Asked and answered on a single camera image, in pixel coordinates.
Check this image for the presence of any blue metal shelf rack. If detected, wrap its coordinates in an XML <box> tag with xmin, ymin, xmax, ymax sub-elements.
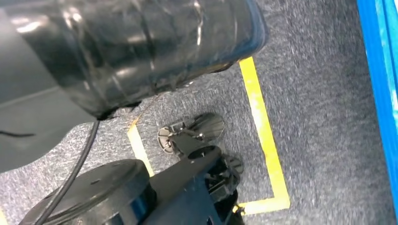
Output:
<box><xmin>357</xmin><ymin>0</ymin><xmax>398</xmax><ymax>212</ymax></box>

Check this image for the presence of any black round robot leg part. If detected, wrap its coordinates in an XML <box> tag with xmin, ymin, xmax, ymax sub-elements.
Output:
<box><xmin>18</xmin><ymin>159</ymin><xmax>158</xmax><ymax>225</ymax></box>

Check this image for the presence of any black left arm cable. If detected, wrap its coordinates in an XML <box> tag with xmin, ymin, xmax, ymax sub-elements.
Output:
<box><xmin>34</xmin><ymin>119</ymin><xmax>101</xmax><ymax>225</ymax></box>

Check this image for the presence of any yellow floor tape square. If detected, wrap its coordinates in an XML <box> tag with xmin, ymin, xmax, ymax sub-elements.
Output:
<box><xmin>127</xmin><ymin>56</ymin><xmax>291</xmax><ymax>216</ymax></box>

